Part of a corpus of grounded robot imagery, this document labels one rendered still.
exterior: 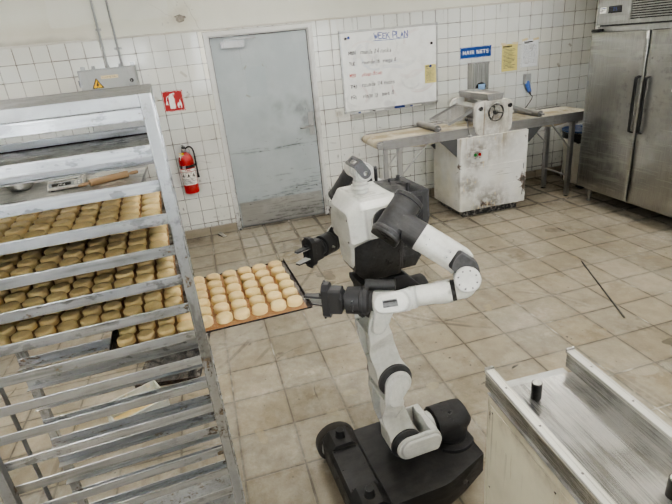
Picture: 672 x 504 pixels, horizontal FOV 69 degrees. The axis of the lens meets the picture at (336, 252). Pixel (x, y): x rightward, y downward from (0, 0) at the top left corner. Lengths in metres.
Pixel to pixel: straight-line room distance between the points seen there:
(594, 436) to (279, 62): 4.72
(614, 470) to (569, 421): 0.18
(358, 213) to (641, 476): 1.03
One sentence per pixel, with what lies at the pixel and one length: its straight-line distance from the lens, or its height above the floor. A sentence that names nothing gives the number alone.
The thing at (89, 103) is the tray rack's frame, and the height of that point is 1.81.
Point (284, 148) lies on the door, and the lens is 5.63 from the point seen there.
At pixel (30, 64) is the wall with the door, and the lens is 5.61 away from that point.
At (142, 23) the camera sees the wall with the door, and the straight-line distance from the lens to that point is 5.45.
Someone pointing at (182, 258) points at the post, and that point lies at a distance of 1.38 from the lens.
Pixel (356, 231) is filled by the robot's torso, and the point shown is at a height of 1.31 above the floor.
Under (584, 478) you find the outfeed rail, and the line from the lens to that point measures 1.39.
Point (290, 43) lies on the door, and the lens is 5.56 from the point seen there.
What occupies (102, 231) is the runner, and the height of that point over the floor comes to 1.50.
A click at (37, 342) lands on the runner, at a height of 1.23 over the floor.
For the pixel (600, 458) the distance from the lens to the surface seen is 1.54.
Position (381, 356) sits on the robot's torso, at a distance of 1.96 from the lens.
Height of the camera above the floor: 1.89
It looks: 23 degrees down
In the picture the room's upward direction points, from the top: 6 degrees counter-clockwise
